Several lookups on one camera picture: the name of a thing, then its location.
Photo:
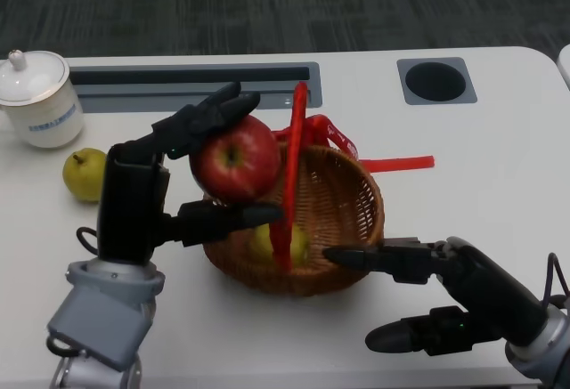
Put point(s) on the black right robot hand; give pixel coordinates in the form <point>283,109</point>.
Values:
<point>490,286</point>

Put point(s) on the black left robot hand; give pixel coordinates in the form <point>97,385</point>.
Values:
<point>131,202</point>

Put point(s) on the red apple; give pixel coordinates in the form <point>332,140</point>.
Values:
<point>236,162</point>

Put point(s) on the red printed ribbon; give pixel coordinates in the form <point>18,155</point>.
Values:
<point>401,163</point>

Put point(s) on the small yellow-green pear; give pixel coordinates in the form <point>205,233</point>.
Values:
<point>298,244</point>

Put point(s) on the gray left robot arm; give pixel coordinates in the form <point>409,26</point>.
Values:
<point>116,275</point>

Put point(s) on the large yellow-green pear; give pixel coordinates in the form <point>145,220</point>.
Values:
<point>84,175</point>

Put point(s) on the white ceramic mug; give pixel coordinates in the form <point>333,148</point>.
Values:
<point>49,119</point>

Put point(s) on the white mug lid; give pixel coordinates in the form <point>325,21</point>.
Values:
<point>31,79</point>

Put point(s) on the gray round table grommet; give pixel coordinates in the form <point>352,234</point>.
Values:
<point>435,82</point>

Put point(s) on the white neighbouring table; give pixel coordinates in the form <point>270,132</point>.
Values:
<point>564,66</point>

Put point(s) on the gray left wrist camera mount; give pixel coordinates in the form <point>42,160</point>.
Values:
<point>102,322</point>

